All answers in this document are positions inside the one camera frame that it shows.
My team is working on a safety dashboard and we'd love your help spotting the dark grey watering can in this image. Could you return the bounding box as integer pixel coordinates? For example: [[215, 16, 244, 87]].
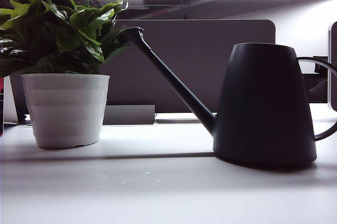
[[117, 26, 337, 168]]

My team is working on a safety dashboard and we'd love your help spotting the green leafy plant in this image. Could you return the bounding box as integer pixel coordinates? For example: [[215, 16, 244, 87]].
[[0, 0, 144, 77]]

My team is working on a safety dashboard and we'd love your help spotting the dark grey desk partition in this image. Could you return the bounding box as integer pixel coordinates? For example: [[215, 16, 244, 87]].
[[98, 19, 276, 114]]

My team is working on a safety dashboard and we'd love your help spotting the white ribbed plastic pot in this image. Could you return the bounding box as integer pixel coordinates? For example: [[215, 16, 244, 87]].
[[21, 73, 111, 149]]

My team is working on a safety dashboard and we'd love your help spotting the red object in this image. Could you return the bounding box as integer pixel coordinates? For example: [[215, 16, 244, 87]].
[[0, 76, 5, 137]]

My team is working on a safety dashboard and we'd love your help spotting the white rounded panel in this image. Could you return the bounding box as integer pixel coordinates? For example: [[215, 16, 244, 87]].
[[328, 21, 337, 112]]

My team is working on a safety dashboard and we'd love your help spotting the grey partition foot bracket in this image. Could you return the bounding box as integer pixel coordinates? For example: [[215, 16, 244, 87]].
[[102, 104, 156, 125]]

